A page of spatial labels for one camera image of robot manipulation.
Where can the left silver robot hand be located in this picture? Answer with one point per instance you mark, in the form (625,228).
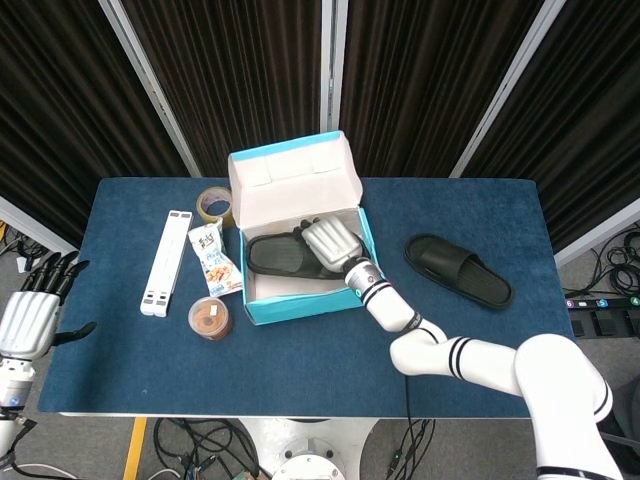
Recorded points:
(25,325)

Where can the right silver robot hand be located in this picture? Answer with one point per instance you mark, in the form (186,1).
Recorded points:
(332,242)

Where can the black slipper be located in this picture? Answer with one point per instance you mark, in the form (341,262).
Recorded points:
(275,255)
(450,265)

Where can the light blue shoe box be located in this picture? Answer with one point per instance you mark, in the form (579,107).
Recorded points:
(295,195)

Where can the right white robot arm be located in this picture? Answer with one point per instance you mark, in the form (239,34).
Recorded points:
(480,365)

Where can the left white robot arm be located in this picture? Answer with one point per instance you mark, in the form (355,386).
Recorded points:
(15,380)

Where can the tan packing tape roll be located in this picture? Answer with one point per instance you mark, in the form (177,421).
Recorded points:
(225,212)

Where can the white peanut snack bag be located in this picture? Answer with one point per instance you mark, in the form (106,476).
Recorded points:
(217,265)

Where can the clear jar of rubber bands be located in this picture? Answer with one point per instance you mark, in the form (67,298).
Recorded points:
(210,320)

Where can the blue table mat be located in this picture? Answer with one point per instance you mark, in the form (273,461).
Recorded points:
(250,370)

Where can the white folding laptop stand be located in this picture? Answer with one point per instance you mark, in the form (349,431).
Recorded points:
(167,260)

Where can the yellow floor tape strip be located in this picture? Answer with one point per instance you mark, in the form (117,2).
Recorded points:
(135,450)

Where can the dark pleated curtain panel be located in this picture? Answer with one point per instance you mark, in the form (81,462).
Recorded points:
(60,100)
(240,75)
(590,125)
(425,75)

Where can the black foot pedal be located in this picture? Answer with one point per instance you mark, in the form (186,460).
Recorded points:
(606,322)
(633,320)
(579,327)

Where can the white partition frame rail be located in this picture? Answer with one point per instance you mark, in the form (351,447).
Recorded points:
(35,225)
(600,232)

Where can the white partition frame post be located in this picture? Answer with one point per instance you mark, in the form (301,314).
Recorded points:
(519,75)
(337,50)
(144,75)

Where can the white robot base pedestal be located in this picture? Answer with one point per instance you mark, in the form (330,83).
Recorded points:
(305,445)

